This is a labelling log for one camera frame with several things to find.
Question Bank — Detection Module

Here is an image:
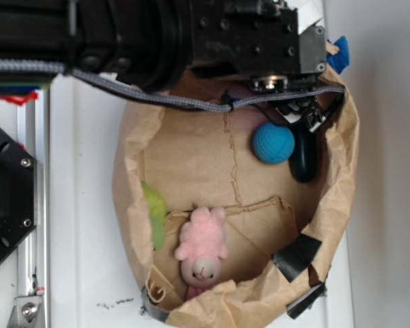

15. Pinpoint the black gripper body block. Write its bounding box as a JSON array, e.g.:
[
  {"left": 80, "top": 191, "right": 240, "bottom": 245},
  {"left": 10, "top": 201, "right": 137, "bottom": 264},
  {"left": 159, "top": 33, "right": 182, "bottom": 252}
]
[{"left": 191, "top": 1, "right": 327, "bottom": 93}]

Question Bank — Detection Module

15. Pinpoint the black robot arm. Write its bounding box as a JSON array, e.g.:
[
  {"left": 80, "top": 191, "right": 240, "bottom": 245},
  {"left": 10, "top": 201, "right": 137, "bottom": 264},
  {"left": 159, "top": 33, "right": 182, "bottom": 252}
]
[{"left": 0, "top": 1, "right": 327, "bottom": 94}]

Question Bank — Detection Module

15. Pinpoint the blue tape right piece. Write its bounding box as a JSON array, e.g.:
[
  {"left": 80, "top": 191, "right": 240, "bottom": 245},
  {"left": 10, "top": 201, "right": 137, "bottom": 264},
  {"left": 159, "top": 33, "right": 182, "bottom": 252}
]
[{"left": 326, "top": 36, "right": 350, "bottom": 74}]

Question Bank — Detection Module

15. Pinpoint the blue dimpled ball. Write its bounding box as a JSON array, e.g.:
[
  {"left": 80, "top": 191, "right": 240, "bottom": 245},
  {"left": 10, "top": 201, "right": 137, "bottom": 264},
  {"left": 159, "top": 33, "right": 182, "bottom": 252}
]
[{"left": 251, "top": 122, "right": 295, "bottom": 164}]

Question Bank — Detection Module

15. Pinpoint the dark teal oval capsule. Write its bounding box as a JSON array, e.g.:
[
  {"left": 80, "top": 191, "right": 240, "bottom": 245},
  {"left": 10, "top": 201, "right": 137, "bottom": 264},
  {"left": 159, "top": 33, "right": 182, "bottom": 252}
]
[{"left": 290, "top": 124, "right": 317, "bottom": 183}]

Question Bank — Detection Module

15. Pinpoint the brown paper bag bin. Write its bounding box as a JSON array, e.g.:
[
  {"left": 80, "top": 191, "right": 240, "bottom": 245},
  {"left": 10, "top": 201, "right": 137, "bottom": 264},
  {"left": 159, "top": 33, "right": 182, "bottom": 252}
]
[{"left": 113, "top": 92, "right": 359, "bottom": 327}]

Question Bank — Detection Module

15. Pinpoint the green plush toy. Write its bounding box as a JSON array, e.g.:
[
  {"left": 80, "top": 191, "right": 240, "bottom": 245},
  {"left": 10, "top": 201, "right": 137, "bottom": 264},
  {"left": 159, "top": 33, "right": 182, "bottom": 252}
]
[{"left": 141, "top": 181, "right": 167, "bottom": 250}]

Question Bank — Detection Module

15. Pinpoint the pink plush sheep toy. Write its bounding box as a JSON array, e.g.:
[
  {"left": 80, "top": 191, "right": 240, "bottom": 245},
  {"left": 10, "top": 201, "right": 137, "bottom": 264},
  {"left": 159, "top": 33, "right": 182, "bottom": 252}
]
[{"left": 174, "top": 207, "right": 229, "bottom": 301}]

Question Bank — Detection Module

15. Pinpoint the black tape right inner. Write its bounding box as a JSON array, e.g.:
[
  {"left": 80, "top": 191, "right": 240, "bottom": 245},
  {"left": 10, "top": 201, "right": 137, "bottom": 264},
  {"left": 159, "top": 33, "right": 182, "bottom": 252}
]
[{"left": 271, "top": 234, "right": 323, "bottom": 282}]

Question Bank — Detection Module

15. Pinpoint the black tape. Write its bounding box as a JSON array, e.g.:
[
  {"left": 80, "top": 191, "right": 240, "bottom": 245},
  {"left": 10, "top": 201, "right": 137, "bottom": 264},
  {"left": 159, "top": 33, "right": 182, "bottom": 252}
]
[
  {"left": 141, "top": 287, "right": 169, "bottom": 323},
  {"left": 286, "top": 283, "right": 327, "bottom": 319},
  {"left": 271, "top": 234, "right": 323, "bottom": 282}
]

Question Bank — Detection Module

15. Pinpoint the black tape bottom right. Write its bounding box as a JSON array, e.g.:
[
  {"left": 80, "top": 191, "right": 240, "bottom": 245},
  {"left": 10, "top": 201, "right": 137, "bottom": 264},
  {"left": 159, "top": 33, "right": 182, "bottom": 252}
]
[{"left": 286, "top": 283, "right": 327, "bottom": 319}]

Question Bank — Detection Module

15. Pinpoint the black tape bottom left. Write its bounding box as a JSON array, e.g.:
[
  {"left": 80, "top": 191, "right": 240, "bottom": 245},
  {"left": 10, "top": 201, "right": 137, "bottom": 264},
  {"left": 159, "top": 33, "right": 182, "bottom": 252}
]
[{"left": 141, "top": 287, "right": 169, "bottom": 323}]

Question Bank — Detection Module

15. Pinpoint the white plastic tray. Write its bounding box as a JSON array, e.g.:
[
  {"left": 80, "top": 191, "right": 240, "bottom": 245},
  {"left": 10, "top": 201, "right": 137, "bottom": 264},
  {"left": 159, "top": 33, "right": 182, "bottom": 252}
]
[{"left": 49, "top": 0, "right": 355, "bottom": 328}]

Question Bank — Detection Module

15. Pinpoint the aluminium extrusion rail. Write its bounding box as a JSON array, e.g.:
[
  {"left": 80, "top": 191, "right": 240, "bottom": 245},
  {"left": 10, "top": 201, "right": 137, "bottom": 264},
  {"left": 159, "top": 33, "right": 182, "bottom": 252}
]
[{"left": 9, "top": 90, "right": 51, "bottom": 327}]

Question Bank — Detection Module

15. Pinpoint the grey braided cable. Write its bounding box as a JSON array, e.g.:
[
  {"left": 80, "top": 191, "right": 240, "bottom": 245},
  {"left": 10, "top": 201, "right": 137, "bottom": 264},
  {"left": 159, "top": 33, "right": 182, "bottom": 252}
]
[{"left": 0, "top": 58, "right": 345, "bottom": 113}]

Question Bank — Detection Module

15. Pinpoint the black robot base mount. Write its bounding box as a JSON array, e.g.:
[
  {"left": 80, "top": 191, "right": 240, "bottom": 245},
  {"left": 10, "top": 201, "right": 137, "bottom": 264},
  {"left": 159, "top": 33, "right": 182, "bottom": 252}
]
[{"left": 0, "top": 127, "right": 36, "bottom": 265}]

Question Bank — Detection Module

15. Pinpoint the metal corner bracket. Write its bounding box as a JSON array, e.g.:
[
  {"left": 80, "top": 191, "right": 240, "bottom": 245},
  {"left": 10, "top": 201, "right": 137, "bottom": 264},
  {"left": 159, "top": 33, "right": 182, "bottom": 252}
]
[{"left": 6, "top": 295, "right": 45, "bottom": 328}]

